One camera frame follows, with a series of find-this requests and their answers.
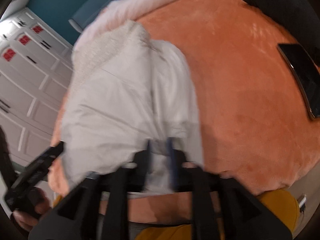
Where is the white puffer jacket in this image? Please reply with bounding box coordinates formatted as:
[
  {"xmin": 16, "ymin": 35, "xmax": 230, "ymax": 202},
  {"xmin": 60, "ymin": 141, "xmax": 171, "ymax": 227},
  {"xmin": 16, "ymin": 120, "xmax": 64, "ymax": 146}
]
[{"xmin": 61, "ymin": 21, "xmax": 203, "ymax": 195}]

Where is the black clothing pile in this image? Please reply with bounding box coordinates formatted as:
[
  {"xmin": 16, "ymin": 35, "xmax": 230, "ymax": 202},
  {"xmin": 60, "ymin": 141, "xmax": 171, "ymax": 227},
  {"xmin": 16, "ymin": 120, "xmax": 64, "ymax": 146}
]
[{"xmin": 243, "ymin": 0, "xmax": 319, "ymax": 48}]

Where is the person left hand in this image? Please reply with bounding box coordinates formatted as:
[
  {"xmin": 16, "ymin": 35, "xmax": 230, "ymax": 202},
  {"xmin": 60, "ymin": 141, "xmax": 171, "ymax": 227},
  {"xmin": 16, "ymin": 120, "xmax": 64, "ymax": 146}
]
[{"xmin": 12, "ymin": 187, "xmax": 52, "ymax": 232}]

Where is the orange velvet bed cover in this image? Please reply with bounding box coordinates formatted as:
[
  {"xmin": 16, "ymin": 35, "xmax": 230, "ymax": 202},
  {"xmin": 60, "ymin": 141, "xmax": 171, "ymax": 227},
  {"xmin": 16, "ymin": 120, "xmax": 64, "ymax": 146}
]
[{"xmin": 47, "ymin": 0, "xmax": 320, "ymax": 224}]

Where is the white panelled wardrobe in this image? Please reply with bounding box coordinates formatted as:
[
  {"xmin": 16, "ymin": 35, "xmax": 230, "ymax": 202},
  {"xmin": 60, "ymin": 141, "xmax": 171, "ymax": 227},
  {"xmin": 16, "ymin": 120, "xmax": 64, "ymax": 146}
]
[{"xmin": 1, "ymin": 8, "xmax": 73, "ymax": 166}]

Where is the black smartphone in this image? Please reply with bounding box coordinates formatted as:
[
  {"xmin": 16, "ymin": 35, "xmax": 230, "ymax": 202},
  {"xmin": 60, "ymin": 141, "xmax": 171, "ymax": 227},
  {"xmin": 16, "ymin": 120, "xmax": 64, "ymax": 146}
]
[{"xmin": 277, "ymin": 43, "xmax": 319, "ymax": 120}]

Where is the pink white duvet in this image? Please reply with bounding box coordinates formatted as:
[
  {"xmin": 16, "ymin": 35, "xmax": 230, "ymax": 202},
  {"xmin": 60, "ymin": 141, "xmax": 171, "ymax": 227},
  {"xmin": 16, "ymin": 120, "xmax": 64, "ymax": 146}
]
[{"xmin": 73, "ymin": 0, "xmax": 176, "ymax": 51}]

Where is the teal upholstered headboard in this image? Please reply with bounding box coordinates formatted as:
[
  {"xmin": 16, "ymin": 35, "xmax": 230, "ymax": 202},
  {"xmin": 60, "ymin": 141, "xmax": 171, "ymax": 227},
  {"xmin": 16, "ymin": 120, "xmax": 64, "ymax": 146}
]
[{"xmin": 68, "ymin": 0, "xmax": 153, "ymax": 34}]

